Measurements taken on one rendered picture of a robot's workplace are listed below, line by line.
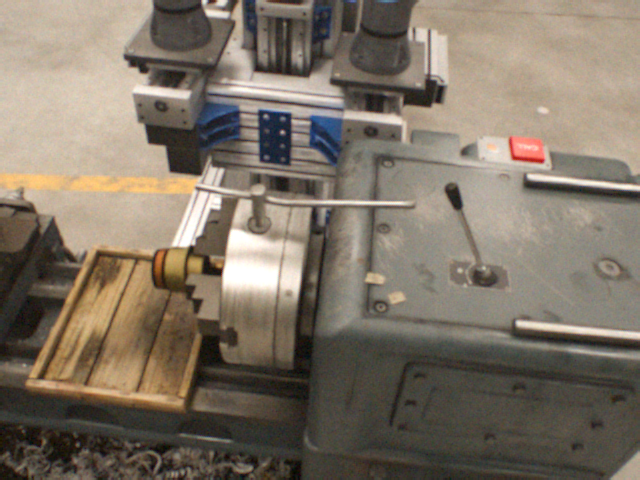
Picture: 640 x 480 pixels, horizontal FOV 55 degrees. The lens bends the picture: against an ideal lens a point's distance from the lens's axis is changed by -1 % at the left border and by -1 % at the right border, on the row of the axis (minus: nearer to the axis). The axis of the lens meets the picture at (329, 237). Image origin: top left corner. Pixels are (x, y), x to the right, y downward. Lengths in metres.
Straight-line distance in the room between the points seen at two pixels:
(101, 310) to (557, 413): 0.90
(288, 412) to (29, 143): 2.41
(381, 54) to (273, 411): 0.83
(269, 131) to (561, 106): 2.43
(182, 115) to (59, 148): 1.80
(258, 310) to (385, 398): 0.25
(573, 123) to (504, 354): 2.87
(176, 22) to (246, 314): 0.81
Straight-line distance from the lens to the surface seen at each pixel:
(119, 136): 3.27
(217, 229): 1.11
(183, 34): 1.56
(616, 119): 3.85
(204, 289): 1.08
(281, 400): 1.23
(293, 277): 0.96
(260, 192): 0.93
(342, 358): 0.91
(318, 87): 1.61
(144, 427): 1.39
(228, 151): 1.73
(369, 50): 1.49
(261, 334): 1.00
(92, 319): 1.36
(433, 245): 0.97
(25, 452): 1.62
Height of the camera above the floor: 1.95
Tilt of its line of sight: 47 degrees down
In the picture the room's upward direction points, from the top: 5 degrees clockwise
